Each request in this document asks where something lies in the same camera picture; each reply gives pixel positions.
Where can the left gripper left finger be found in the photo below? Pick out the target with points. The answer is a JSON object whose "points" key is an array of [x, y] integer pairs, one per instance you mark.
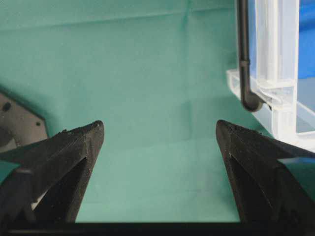
{"points": [[50, 177]]}

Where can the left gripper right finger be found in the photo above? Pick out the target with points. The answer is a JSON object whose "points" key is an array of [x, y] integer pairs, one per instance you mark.
{"points": [[264, 188]]}

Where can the blue cloth bin liner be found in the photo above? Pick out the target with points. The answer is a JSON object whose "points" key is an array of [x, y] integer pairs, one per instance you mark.
{"points": [[282, 39]]}

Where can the clear plastic storage bin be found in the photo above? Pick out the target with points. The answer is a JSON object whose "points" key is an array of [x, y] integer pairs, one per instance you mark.
{"points": [[286, 110]]}

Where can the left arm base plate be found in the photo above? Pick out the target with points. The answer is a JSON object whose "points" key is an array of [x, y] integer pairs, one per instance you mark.
{"points": [[19, 125]]}

